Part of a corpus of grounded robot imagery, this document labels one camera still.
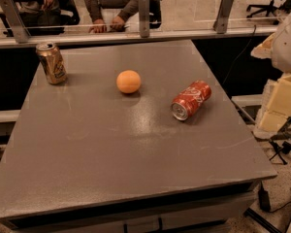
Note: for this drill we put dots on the gold soda can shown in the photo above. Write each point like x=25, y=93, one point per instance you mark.
x=52, y=62

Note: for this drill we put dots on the seated person at left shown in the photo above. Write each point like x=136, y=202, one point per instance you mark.
x=48, y=17

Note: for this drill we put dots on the red coke can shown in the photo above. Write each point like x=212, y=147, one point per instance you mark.
x=188, y=102

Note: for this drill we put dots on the person in brown sweater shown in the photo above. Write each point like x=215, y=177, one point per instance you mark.
x=110, y=14

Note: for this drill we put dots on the right metal bracket post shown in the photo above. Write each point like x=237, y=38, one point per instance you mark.
x=221, y=23

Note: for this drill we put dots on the metal rail behind table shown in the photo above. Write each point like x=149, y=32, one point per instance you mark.
x=132, y=38

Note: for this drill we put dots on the middle metal bracket post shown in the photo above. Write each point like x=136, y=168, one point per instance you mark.
x=144, y=18

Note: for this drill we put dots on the left metal bracket post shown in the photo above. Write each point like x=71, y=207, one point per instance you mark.
x=10, y=10

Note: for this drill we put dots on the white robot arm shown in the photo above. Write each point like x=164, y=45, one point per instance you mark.
x=281, y=48

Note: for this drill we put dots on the black tripod stand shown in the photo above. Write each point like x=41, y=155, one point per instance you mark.
x=279, y=150

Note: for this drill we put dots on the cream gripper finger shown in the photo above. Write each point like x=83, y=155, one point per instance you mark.
x=263, y=50
x=275, y=107

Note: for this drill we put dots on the black power adapter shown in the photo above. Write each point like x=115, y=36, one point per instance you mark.
x=264, y=200

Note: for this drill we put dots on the metal bracket post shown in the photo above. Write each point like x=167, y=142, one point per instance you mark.
x=221, y=23
x=10, y=10
x=144, y=18

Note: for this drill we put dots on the orange fruit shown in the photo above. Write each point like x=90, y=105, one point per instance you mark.
x=128, y=81

